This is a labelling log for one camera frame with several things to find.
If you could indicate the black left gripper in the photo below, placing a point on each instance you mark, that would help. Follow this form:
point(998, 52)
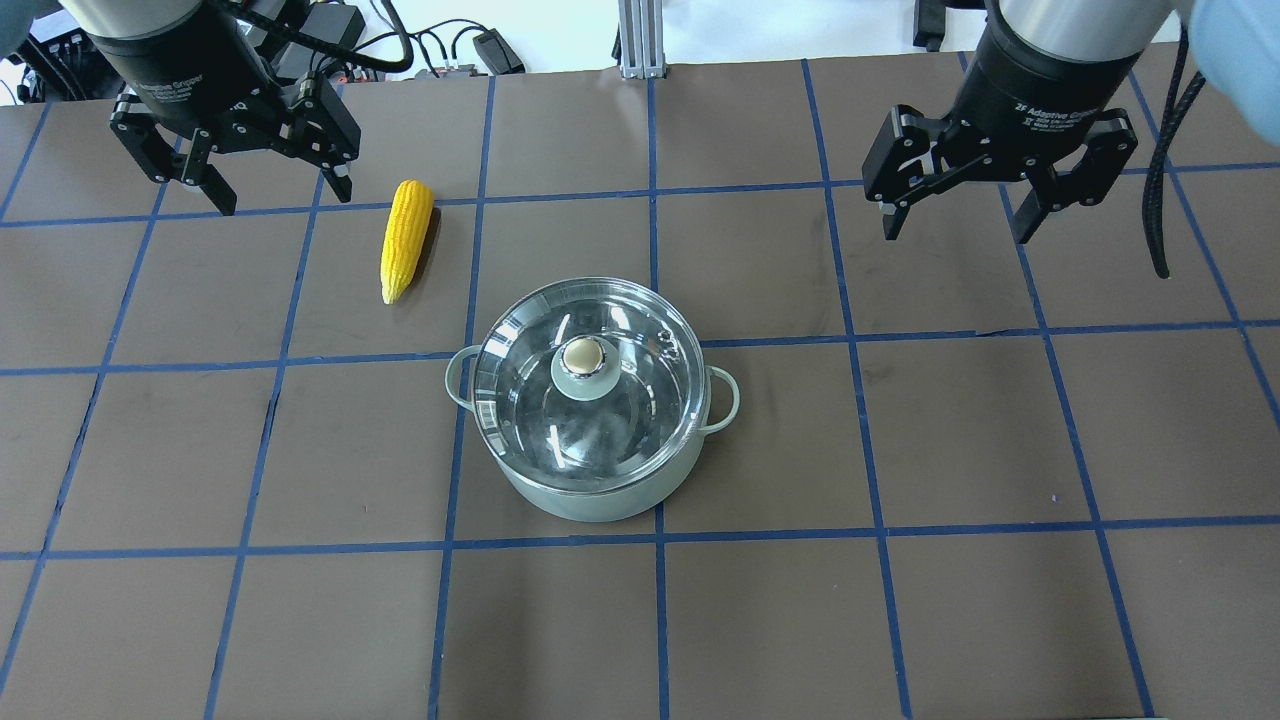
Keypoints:
point(168, 82)

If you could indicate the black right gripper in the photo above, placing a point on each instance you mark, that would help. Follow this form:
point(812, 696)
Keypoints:
point(1040, 95)

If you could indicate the yellow corn cob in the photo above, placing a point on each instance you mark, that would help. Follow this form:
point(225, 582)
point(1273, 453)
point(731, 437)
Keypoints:
point(405, 238)

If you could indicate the glass pot lid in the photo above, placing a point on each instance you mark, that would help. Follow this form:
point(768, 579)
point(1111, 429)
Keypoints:
point(590, 384)

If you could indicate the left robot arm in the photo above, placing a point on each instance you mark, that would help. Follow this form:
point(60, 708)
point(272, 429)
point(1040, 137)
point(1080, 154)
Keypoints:
point(123, 19)

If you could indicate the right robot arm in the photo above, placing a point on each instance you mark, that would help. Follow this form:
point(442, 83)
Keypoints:
point(1079, 30)

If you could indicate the light green electric pot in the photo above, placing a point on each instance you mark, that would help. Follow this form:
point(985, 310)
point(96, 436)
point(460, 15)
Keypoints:
point(592, 460)

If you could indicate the black power adapter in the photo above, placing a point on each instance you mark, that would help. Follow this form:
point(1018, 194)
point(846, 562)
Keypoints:
point(493, 49)

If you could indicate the aluminium frame post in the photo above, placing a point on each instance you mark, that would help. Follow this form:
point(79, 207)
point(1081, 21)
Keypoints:
point(640, 48)

